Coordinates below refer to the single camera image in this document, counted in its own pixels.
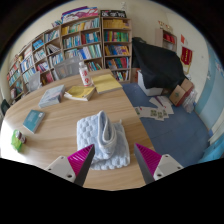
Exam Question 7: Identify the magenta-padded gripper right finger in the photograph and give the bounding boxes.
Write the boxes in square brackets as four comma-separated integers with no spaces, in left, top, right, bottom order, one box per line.
[133,142,185,186]

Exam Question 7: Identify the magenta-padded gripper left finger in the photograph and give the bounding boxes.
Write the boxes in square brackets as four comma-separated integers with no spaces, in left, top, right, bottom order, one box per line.
[44,143,96,187]

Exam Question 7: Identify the white knitted towel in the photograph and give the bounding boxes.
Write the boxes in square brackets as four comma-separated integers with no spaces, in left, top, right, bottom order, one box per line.
[76,110,131,171]

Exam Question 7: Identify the green plastic bag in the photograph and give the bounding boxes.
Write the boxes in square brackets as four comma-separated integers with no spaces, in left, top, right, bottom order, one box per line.
[10,129,27,153]

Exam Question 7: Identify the papers on floor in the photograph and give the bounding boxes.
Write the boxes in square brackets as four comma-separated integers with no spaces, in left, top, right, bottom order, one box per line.
[133,95,175,122]

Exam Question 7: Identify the teal book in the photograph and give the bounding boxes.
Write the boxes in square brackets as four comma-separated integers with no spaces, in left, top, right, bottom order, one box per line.
[22,109,46,135]

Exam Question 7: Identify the grey book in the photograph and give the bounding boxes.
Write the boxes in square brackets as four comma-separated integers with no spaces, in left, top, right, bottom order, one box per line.
[37,84,67,109]

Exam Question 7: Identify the cardboard box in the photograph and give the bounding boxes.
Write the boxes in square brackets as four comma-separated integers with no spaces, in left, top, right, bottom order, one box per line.
[168,78,195,108]

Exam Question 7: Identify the open yellow book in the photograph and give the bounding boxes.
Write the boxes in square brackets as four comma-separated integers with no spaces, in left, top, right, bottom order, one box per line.
[63,85,97,102]

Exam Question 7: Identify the white box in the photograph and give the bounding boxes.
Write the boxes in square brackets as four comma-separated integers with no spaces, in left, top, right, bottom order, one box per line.
[137,69,164,98]

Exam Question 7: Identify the black office chair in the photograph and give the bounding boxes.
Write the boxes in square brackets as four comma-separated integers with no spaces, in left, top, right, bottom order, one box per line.
[0,98,11,116]

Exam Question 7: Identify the grey mesh chair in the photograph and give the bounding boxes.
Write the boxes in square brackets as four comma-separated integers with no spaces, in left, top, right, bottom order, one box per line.
[53,56,83,80]
[26,79,43,93]

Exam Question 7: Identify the clear bottle with red label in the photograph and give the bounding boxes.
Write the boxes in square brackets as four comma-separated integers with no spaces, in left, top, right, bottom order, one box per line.
[78,60,93,88]

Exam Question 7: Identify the closed yellow book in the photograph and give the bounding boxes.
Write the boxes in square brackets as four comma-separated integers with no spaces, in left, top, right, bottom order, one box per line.
[90,73,124,95]

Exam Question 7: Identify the black cloth cover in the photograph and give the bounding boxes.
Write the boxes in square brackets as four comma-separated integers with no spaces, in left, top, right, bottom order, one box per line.
[131,37,187,90]

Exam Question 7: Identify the red banner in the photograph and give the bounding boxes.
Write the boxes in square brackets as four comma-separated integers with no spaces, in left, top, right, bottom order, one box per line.
[180,45,194,75]

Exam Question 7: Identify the wooden bookshelf with books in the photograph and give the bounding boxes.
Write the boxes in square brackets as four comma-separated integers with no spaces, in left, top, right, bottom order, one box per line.
[6,5,134,101]

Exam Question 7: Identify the small wooden wall shelf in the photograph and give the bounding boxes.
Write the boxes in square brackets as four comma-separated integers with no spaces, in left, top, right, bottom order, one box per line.
[154,28,178,53]

